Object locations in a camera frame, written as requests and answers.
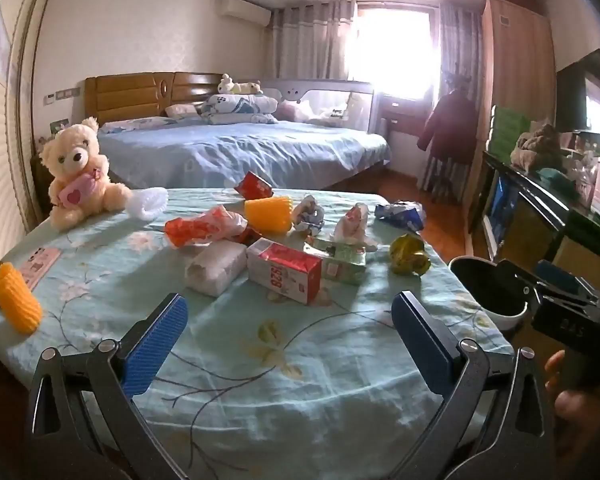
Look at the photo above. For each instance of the orange and white plastic bag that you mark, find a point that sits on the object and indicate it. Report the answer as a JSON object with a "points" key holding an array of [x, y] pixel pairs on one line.
{"points": [[200, 225]]}

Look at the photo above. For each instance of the white plush dog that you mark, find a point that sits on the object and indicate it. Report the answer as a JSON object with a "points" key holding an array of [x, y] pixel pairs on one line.
{"points": [[237, 85]]}

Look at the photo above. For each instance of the dark red coat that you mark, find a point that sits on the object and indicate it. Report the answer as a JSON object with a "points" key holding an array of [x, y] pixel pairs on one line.
{"points": [[450, 127]]}

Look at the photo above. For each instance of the cream teddy bear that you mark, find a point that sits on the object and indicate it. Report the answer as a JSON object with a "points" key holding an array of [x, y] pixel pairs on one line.
{"points": [[77, 160]]}

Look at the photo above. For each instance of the person's right hand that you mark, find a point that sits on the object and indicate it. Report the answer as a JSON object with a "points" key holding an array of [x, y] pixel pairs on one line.
{"points": [[580, 410]]}

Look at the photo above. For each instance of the green paper packet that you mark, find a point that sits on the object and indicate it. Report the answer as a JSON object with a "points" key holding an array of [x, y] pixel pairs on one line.
{"points": [[340, 260]]}

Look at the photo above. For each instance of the stack of green boxes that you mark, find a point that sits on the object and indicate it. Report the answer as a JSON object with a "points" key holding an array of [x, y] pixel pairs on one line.
{"points": [[507, 130]]}

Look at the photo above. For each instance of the white pillow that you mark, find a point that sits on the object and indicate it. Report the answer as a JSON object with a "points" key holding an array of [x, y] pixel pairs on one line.
{"points": [[182, 110]]}

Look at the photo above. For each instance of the yellow green wrapper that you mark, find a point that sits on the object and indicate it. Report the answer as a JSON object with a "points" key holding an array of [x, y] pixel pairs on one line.
{"points": [[407, 256]]}

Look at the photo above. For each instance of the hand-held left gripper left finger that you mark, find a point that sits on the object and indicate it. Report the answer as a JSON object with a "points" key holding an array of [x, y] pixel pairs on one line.
{"points": [[155, 340]]}

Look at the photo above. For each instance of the small picture card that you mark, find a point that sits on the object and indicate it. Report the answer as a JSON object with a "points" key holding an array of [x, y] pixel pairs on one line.
{"points": [[59, 126]]}

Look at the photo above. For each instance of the wooden headboard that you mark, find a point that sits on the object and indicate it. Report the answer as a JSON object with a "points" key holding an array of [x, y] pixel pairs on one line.
{"points": [[145, 92]]}

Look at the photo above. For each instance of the grey curtain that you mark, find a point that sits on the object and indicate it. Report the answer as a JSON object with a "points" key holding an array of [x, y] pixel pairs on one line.
{"points": [[457, 45], [312, 40]]}

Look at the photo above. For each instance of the white tissue pack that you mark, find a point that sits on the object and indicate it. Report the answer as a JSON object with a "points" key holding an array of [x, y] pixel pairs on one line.
{"points": [[215, 266]]}

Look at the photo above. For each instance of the blue white wrapper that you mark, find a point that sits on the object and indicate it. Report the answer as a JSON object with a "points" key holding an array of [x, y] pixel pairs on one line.
{"points": [[307, 212]]}

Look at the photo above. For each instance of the window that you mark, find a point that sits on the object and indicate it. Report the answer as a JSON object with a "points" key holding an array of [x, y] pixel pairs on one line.
{"points": [[395, 45]]}

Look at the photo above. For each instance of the wooden coat stand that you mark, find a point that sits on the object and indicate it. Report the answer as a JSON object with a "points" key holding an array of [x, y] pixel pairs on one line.
{"points": [[442, 180]]}

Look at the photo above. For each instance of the short orange foam net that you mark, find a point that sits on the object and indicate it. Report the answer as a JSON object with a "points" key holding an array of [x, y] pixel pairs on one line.
{"points": [[267, 214]]}

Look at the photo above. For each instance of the black glass cabinet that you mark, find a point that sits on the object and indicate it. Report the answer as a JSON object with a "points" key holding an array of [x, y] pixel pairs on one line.
{"points": [[530, 210]]}

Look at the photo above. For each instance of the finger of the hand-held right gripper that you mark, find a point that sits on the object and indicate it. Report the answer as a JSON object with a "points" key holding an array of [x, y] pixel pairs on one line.
{"points": [[515, 272], [557, 276]]}

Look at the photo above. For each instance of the blue snack packet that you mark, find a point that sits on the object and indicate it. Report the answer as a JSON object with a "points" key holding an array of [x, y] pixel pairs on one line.
{"points": [[399, 212]]}

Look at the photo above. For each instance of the floral green tablecloth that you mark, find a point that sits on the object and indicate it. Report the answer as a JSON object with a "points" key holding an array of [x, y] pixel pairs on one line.
{"points": [[280, 385]]}

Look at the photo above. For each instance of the black television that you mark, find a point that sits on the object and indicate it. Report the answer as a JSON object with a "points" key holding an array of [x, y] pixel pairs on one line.
{"points": [[582, 90]]}

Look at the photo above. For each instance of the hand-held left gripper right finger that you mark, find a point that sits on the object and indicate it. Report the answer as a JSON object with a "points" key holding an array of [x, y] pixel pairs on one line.
{"points": [[425, 350]]}

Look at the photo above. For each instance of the white foam net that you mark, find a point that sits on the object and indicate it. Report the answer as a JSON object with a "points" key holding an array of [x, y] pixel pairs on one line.
{"points": [[147, 202]]}

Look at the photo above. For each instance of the white air conditioner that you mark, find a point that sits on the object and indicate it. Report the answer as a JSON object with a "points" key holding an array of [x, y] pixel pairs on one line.
{"points": [[245, 10]]}

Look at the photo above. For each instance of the grey bed guard rail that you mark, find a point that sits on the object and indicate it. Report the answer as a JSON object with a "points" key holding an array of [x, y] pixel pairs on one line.
{"points": [[330, 102]]}

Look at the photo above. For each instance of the black bin with white rim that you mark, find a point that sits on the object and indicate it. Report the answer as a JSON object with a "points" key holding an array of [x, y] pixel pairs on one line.
{"points": [[485, 285]]}

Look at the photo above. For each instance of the pink card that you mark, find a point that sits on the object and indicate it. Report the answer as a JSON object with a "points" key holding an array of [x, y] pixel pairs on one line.
{"points": [[39, 264]]}

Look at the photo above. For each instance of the white plastic wrapper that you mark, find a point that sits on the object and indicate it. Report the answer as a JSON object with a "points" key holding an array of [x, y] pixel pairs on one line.
{"points": [[352, 225]]}

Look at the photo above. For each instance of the bed with blue sheet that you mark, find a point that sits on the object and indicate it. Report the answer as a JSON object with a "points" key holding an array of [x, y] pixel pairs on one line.
{"points": [[240, 150]]}

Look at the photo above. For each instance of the red snack packet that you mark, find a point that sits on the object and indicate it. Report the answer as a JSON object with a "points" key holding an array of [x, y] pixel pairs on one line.
{"points": [[254, 187]]}

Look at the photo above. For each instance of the wooden wardrobe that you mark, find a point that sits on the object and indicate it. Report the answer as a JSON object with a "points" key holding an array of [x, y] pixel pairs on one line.
{"points": [[517, 60]]}

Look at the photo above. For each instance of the brown towel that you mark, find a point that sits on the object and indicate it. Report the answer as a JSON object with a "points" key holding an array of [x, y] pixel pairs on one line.
{"points": [[535, 147]]}

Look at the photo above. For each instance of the red and white milk carton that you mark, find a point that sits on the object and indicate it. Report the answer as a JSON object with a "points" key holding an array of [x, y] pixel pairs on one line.
{"points": [[285, 270]]}

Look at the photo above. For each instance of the long orange foam net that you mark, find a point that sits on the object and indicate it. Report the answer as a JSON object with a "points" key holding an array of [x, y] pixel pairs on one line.
{"points": [[16, 299]]}

